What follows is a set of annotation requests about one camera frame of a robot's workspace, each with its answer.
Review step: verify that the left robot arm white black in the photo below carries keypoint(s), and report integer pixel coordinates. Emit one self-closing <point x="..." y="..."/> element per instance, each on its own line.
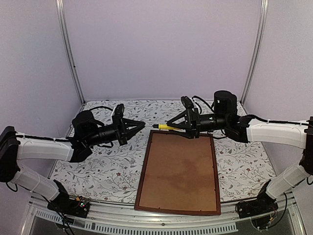
<point x="88" y="132"/>

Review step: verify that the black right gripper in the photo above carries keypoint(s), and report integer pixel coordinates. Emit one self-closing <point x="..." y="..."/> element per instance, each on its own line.
<point x="191" y="117"/>

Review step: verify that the yellow handled screwdriver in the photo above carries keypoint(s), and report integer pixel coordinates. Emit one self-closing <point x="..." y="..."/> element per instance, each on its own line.
<point x="163" y="127"/>

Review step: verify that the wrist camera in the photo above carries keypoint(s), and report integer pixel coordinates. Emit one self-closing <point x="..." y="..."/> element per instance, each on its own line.
<point x="118" y="111"/>
<point x="189" y="104"/>

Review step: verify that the right aluminium corner post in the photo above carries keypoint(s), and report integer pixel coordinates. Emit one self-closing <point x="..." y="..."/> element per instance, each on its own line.
<point x="256" y="50"/>

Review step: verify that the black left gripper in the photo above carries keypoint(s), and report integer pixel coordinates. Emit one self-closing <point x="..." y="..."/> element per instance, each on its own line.
<point x="118" y="123"/>

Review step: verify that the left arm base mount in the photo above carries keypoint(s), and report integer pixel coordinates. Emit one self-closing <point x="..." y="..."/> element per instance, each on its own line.
<point x="63" y="204"/>

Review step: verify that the red-brown wooden picture frame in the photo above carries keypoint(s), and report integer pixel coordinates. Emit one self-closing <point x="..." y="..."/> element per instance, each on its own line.
<point x="179" y="176"/>

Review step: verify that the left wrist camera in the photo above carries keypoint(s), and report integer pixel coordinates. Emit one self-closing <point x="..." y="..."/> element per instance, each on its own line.
<point x="118" y="111"/>

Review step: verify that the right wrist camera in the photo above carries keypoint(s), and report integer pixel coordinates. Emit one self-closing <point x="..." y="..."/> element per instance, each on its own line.
<point x="189" y="104"/>

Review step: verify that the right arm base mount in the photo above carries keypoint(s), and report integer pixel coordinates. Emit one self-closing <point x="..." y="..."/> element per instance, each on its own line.
<point x="258" y="206"/>

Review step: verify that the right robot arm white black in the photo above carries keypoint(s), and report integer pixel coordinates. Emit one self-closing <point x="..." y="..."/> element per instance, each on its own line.
<point x="251" y="128"/>

